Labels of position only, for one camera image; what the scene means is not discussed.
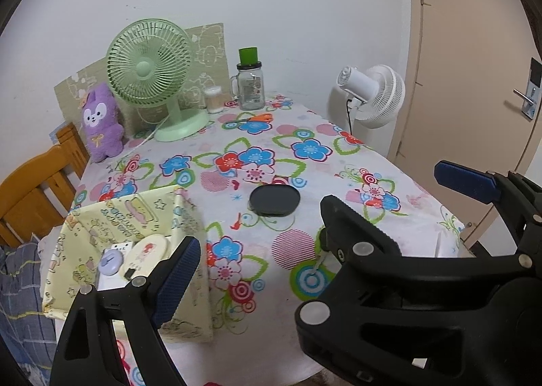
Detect cotton swab container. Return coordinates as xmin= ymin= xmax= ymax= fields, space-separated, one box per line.
xmin=204 ymin=85 xmax=224 ymax=114

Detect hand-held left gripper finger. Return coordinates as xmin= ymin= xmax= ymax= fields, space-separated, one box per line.
xmin=50 ymin=237 xmax=201 ymax=386

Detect small white fan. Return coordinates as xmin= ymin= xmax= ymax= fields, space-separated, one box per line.
xmin=336 ymin=64 xmax=406 ymax=129

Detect metal door handle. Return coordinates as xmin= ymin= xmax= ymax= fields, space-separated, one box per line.
xmin=513 ymin=57 xmax=542 ymax=120

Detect lavender round gadget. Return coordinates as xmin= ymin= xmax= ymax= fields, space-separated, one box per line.
xmin=97 ymin=249 xmax=125 ymax=278

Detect white fan power cord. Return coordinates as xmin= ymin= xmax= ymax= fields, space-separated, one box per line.
xmin=126 ymin=121 xmax=171 ymax=155

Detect yellow cartoon paper box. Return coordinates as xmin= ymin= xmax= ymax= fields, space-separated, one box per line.
xmin=42 ymin=185 xmax=213 ymax=343

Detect black round disc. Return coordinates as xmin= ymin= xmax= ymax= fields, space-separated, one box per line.
xmin=248 ymin=184 xmax=301 ymax=218

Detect blue plaid blanket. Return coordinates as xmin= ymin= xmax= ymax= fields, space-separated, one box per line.
xmin=0 ymin=242 xmax=58 ymax=370

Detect orange scissors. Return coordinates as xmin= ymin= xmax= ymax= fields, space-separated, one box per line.
xmin=223 ymin=112 xmax=274 ymax=124

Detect wooden bed headboard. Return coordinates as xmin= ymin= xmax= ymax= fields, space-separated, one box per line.
xmin=0 ymin=122 xmax=91 ymax=248

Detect purple plush toy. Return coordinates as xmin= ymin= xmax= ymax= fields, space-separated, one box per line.
xmin=80 ymin=82 xmax=126 ymax=164

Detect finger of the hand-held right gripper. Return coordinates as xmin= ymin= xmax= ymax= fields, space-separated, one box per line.
xmin=434 ymin=161 xmax=542 ymax=281
xmin=295 ymin=195 xmax=542 ymax=386

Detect cream round compact mirror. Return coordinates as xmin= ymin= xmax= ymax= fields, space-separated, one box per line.
xmin=126 ymin=235 xmax=172 ymax=281

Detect floral tablecloth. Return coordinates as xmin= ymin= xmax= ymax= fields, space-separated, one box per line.
xmin=70 ymin=92 xmax=466 ymax=386

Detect green desk fan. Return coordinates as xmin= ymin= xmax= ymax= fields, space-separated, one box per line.
xmin=106 ymin=18 xmax=209 ymax=143

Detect glass jar mug green lid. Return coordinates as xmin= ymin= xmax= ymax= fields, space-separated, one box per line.
xmin=231 ymin=47 xmax=267 ymax=111

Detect beige door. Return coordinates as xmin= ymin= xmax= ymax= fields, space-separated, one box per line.
xmin=387 ymin=0 xmax=542 ymax=260

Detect beige cartoon wall sheet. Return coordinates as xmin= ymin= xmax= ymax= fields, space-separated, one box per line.
xmin=54 ymin=22 xmax=225 ymax=133

